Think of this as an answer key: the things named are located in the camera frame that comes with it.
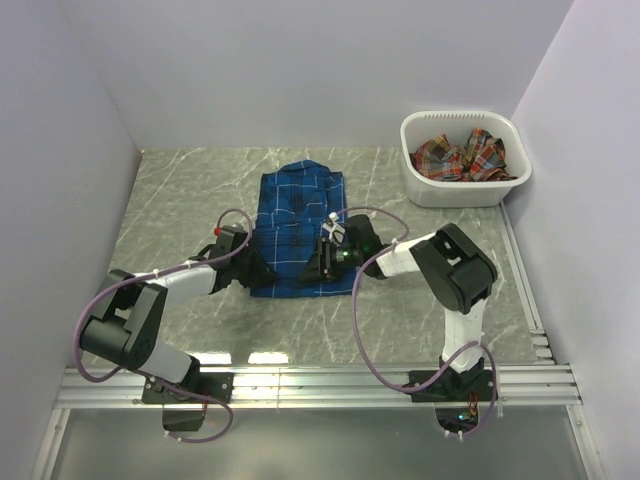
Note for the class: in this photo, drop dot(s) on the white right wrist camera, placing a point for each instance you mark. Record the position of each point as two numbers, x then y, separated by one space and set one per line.
335 231

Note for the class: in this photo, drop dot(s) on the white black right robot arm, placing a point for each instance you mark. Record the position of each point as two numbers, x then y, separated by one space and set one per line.
459 274

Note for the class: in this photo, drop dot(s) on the blue plaid long sleeve shirt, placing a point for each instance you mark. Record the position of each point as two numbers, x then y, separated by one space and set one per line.
293 203

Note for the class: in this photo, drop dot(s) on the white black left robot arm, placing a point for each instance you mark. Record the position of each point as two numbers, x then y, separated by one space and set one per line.
121 324

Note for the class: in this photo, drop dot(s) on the white plastic laundry basket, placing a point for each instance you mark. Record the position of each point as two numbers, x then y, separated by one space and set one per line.
419 127

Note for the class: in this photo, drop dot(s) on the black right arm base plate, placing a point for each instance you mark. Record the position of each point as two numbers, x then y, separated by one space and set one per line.
453 387

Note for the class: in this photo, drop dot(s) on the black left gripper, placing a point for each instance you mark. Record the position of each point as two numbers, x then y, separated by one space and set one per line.
261 273

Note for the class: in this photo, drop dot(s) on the red plaid shirt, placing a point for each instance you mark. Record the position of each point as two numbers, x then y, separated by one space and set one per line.
480 159

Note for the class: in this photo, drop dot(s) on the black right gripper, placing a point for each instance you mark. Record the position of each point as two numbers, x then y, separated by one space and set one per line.
321 269

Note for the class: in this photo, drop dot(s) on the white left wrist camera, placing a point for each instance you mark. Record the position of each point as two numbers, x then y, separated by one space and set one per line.
228 239

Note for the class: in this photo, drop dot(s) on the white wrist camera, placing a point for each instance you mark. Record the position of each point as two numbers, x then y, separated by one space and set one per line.
335 231
228 239

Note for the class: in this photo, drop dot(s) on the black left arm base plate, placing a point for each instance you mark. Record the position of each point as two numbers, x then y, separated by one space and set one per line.
215 385

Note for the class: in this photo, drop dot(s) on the aluminium mounting rail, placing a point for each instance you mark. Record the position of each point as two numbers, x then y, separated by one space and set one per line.
320 387

